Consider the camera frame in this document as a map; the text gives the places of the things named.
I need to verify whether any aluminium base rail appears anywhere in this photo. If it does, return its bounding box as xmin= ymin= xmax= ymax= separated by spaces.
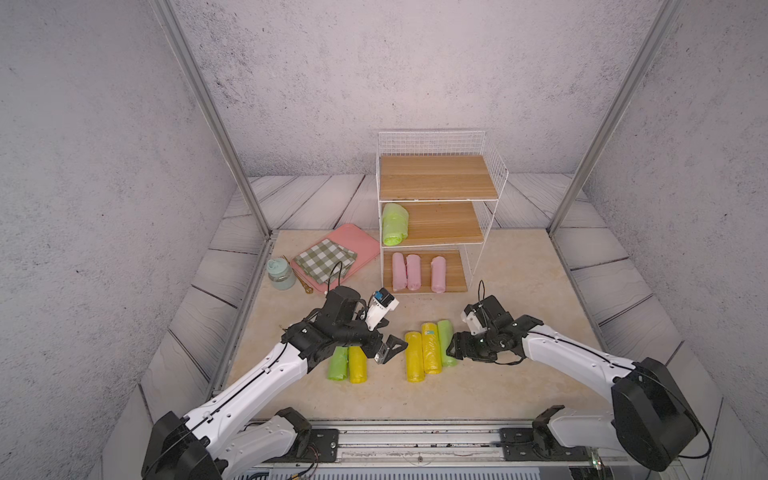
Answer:
xmin=155 ymin=419 xmax=685 ymax=480

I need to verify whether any right frame post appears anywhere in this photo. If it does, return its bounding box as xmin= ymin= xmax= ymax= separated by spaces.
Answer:
xmin=547 ymin=0 xmax=683 ymax=239

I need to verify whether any gold fork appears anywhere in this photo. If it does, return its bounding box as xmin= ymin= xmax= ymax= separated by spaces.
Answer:
xmin=284 ymin=256 xmax=314 ymax=294

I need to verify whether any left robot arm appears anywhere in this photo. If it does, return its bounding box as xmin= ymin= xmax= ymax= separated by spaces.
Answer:
xmin=140 ymin=285 xmax=407 ymax=479

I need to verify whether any mint green jar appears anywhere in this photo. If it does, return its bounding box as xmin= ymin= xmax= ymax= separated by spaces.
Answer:
xmin=266 ymin=258 xmax=296 ymax=291

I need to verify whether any yellow bag roll labelled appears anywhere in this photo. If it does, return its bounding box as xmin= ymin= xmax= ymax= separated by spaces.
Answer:
xmin=421 ymin=322 xmax=442 ymax=375

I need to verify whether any left frame post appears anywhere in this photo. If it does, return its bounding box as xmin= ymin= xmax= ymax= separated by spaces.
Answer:
xmin=150 ymin=0 xmax=272 ymax=238

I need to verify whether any white wire wooden shelf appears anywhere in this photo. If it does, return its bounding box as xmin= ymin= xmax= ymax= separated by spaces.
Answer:
xmin=376 ymin=129 xmax=509 ymax=294

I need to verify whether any green checkered cloth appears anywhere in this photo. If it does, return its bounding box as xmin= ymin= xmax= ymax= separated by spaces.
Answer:
xmin=294 ymin=238 xmax=357 ymax=284

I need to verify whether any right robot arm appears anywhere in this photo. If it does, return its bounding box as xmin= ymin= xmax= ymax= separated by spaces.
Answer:
xmin=445 ymin=295 xmax=707 ymax=472

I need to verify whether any light green bag roll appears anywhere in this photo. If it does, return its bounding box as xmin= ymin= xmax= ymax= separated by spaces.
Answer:
xmin=381 ymin=203 xmax=409 ymax=246

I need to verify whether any pink bag roll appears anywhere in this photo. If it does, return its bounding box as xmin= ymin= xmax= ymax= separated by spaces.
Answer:
xmin=406 ymin=254 xmax=422 ymax=292
xmin=430 ymin=256 xmax=447 ymax=294
xmin=391 ymin=252 xmax=407 ymax=292

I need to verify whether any pink cutting board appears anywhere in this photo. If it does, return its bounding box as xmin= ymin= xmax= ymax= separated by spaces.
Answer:
xmin=290 ymin=224 xmax=379 ymax=294

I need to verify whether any bright green bag roll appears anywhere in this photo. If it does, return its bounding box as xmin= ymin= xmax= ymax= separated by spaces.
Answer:
xmin=327 ymin=346 xmax=349 ymax=381

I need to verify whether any frame post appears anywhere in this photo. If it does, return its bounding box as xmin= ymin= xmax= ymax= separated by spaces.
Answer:
xmin=150 ymin=0 xmax=272 ymax=238
xmin=547 ymin=0 xmax=683 ymax=239

